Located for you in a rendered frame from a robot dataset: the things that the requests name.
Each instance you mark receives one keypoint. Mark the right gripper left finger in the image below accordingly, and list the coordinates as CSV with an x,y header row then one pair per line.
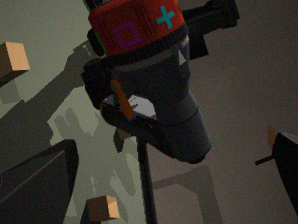
x,y
39,190

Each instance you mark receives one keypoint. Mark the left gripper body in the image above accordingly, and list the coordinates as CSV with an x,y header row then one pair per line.
x,y
97,47

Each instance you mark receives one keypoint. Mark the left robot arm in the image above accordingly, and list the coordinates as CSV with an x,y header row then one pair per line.
x,y
97,85

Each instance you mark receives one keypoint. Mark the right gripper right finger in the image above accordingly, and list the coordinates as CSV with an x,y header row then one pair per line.
x,y
285,153

